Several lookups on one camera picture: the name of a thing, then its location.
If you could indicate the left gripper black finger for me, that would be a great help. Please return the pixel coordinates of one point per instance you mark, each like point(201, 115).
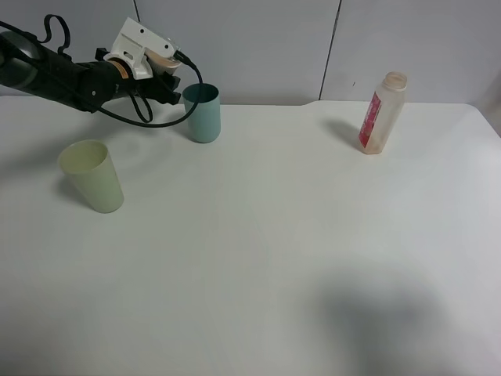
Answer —
point(163, 88)

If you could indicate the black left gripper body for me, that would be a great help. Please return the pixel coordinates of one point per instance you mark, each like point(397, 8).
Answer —
point(117, 72)

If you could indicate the glass cup with blue sleeve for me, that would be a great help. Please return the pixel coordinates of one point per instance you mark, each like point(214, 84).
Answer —
point(161, 65)

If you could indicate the clear drink bottle red label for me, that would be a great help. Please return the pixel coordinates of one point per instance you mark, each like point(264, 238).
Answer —
point(383, 111)

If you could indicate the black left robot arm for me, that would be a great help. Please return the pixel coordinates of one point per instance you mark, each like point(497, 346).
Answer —
point(36, 70)

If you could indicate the teal plastic cup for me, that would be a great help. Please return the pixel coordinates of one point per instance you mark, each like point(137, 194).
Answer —
point(205, 122)

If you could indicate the pale yellow-green plastic cup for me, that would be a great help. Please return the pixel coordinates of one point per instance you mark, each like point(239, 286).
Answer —
point(87, 164)

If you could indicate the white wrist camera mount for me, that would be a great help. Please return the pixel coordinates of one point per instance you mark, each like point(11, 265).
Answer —
point(132, 43)

